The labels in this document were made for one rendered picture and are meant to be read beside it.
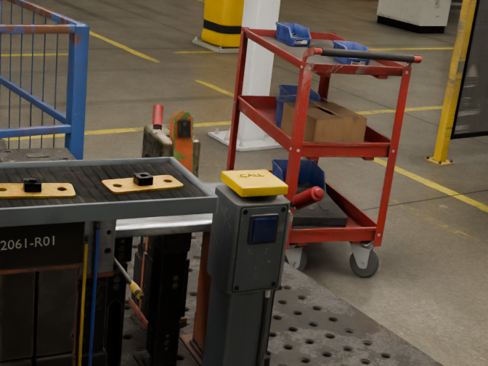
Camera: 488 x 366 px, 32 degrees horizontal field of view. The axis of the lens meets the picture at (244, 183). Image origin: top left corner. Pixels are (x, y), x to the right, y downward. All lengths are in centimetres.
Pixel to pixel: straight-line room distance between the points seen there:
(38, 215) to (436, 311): 275
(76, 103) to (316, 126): 91
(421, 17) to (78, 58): 831
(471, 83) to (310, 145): 242
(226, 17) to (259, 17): 316
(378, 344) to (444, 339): 164
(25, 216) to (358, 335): 95
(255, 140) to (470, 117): 138
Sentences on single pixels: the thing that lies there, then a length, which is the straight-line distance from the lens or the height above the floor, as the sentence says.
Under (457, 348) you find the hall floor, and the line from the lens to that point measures 324.
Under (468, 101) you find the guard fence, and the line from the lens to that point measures 558.
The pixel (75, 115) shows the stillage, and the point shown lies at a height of 60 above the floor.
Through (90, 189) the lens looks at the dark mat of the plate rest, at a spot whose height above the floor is 116.
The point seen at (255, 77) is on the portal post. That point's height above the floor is 43.
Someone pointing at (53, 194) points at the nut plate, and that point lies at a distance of 89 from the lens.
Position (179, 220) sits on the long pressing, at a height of 100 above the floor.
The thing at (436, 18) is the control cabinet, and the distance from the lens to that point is 1143.
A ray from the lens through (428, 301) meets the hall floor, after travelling 355.
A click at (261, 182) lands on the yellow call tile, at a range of 98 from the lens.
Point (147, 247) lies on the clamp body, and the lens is 157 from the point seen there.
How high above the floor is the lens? 147
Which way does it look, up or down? 19 degrees down
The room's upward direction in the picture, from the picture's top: 7 degrees clockwise
